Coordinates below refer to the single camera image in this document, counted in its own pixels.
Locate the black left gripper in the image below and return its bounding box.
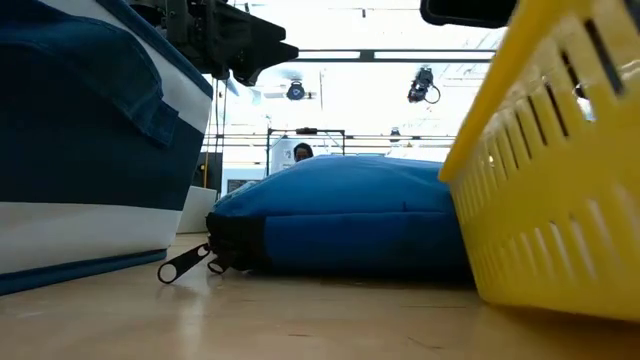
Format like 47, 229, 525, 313
127, 0, 300, 87

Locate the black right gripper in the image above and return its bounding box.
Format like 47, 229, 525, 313
419, 0, 519, 29

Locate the blue first aid pouch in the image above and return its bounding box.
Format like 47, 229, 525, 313
157, 153, 474, 285

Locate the grey plastic bin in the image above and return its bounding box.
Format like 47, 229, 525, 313
176, 185, 219, 235

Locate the yellow plastic basket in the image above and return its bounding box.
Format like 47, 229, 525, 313
438, 0, 640, 322

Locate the navy fabric storage bin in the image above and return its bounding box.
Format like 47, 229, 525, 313
0, 0, 215, 297

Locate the black hanging spotlight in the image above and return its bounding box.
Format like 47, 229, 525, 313
285, 79, 307, 102
406, 65, 442, 105

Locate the person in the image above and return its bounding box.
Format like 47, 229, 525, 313
292, 142, 315, 164

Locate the black metal stand frame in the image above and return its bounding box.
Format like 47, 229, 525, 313
266, 126, 347, 177

